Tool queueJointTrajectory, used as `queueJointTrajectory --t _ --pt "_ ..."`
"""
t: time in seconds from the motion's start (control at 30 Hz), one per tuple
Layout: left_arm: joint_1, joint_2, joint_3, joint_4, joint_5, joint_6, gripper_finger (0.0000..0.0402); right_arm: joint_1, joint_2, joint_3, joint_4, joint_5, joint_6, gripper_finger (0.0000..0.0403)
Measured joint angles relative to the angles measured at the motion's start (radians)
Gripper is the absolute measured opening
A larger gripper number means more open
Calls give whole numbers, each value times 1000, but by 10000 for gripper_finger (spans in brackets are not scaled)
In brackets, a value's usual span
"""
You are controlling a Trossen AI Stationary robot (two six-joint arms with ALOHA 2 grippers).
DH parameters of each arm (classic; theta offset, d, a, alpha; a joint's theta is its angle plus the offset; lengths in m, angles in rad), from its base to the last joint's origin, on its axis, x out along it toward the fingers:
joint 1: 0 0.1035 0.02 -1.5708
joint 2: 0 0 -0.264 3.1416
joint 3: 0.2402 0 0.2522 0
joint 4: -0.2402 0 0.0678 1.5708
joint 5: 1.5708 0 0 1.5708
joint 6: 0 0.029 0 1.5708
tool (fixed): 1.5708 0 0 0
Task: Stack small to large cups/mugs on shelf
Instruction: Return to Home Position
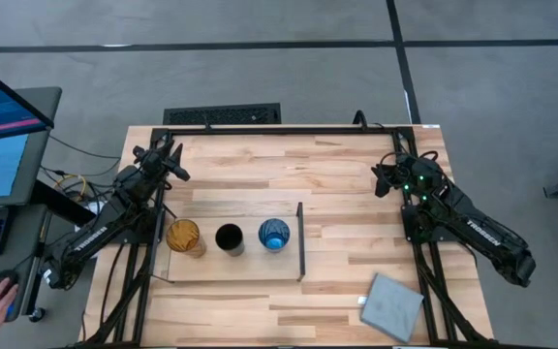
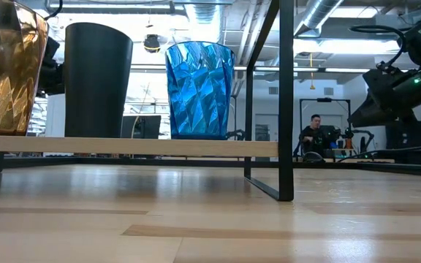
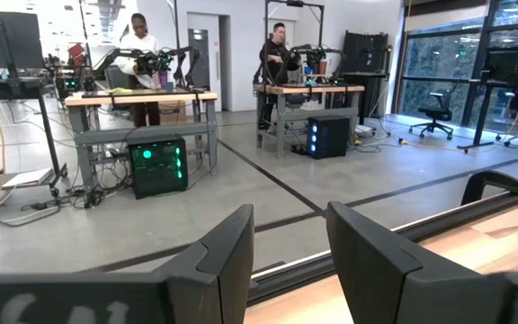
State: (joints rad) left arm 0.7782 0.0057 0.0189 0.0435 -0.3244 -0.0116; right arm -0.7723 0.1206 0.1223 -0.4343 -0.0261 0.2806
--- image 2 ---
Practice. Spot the bright ceiling light panel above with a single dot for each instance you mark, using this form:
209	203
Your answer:
342	46

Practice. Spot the black background robot arm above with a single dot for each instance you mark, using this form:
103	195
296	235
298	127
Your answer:
237	134
360	140

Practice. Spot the black background monitor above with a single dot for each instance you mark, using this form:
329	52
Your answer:
144	127

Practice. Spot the black aluminium rig frame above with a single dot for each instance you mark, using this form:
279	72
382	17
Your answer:
196	163

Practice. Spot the person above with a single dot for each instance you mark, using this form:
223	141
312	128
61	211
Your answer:
313	140

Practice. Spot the black cabinet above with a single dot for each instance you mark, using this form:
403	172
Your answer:
419	139

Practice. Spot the blue faceted plastic cup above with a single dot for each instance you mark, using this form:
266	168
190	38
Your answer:
199	91

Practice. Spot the tall orange faceted plastic cup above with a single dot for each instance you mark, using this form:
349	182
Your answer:
9	73

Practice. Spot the black plastic cup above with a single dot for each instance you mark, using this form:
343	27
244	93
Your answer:
97	84

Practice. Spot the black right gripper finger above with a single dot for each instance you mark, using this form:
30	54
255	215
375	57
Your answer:
364	115

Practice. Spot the black background station frame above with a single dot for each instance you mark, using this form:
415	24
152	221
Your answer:
324	99

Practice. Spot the wooden shelf with black frame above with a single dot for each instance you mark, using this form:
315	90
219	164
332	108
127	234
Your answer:
123	147

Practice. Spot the black round ceiling device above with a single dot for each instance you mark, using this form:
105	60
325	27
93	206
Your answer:
152	43

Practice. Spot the silver ceiling duct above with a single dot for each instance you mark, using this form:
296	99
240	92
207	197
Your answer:
316	16

